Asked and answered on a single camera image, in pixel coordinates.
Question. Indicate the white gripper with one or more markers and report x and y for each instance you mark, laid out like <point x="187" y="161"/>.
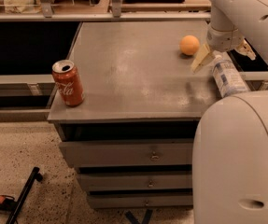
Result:
<point x="224" y="40"/>

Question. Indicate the clear blue-label plastic bottle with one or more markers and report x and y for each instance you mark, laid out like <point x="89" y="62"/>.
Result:
<point x="227" y="78"/>

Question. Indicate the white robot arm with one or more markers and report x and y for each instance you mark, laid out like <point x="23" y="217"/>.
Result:
<point x="230" y="149"/>

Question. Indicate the orange ball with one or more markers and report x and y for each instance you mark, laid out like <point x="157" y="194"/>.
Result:
<point x="189" y="45"/>

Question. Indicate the top grey drawer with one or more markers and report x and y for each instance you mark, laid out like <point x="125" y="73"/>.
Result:
<point x="127" y="152"/>

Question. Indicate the grey drawer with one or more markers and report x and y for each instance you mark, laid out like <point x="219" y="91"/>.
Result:
<point x="101" y="182"/>
<point x="101" y="202"/>
<point x="127" y="152"/>

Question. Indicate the grey drawer cabinet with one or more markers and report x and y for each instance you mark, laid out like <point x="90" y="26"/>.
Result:
<point x="137" y="86"/>

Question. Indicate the bottom grey drawer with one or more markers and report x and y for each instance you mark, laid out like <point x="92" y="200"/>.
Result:
<point x="101" y="202"/>

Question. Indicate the red cola can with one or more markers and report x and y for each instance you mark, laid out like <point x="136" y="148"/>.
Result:
<point x="67" y="79"/>

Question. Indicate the middle grey drawer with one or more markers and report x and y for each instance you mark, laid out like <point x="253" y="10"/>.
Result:
<point x="101" y="182"/>

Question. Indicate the metal shelf frame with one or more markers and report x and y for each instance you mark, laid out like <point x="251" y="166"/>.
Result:
<point x="103" y="10"/>

